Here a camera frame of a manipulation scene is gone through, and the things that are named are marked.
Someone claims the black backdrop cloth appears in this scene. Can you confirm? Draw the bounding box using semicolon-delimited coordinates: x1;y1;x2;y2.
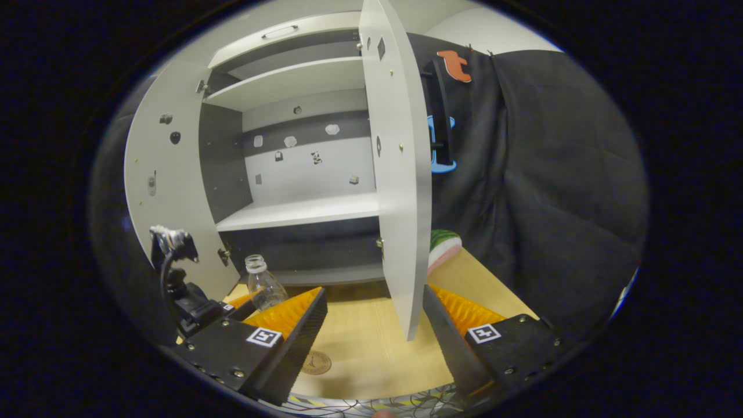
90;33;649;349

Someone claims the white and grey cabinet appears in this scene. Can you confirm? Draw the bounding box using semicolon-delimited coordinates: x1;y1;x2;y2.
197;12;387;286

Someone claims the white cabinet door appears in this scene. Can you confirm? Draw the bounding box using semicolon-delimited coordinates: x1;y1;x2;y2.
358;0;433;341
124;58;241;302

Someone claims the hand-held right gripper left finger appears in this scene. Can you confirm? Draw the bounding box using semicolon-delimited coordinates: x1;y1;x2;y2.
172;289;329;407

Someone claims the watermelon slice toy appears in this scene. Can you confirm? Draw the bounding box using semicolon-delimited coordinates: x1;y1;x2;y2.
427;229;463;276

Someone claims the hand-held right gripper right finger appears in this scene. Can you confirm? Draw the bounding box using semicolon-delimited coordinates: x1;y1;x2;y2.
422;284;581;407

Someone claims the round brown coaster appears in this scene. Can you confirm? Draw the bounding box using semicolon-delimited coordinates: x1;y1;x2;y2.
301;350;333;376

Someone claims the clear plastic bottle green label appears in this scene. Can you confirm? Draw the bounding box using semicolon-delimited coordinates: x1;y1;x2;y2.
244;254;288;312

